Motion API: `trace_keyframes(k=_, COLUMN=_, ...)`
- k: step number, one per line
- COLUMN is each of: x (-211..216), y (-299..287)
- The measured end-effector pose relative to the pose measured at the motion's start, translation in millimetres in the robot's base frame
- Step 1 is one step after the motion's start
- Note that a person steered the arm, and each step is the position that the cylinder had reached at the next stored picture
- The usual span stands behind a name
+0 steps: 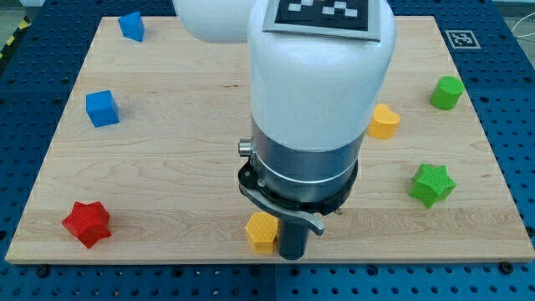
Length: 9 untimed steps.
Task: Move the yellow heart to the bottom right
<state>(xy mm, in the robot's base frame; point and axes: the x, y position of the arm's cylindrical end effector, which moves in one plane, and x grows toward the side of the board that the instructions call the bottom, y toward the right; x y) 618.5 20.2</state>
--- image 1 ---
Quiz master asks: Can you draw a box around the green cylinder block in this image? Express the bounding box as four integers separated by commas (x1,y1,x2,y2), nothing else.
430,75,465,110

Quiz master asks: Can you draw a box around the red star block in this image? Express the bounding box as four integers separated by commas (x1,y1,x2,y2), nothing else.
61,202,112,249

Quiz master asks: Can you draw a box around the yellow heart block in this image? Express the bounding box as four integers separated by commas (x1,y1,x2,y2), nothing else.
367,104,401,140

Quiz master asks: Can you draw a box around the fiducial marker on arm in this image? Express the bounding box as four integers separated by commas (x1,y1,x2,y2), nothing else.
262,0,380,41

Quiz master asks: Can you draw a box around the green star block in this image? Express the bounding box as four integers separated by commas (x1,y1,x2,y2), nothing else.
409,163,456,208

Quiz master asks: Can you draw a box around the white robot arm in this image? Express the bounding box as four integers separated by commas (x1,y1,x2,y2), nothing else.
173,0,396,260

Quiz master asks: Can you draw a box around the wooden board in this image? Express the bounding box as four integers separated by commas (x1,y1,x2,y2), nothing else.
6,17,534,265

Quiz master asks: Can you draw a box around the blue pentagon block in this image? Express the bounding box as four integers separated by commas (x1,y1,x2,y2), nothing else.
118,11,145,42

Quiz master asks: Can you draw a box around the blue cube block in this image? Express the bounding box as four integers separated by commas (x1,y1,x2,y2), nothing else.
85,90,120,127

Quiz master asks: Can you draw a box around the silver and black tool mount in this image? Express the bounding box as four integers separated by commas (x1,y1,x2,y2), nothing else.
238,121,363,235

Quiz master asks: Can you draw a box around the fiducial marker on table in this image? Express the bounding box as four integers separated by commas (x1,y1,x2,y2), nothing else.
445,29,481,49

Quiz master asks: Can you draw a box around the yellow hexagon block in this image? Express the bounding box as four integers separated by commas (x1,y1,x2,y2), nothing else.
245,212,278,253

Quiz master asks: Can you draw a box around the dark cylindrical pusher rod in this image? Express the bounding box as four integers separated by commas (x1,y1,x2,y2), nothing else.
278,219,309,260

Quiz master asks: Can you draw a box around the white cable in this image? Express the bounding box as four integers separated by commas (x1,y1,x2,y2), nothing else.
510,11,535,43

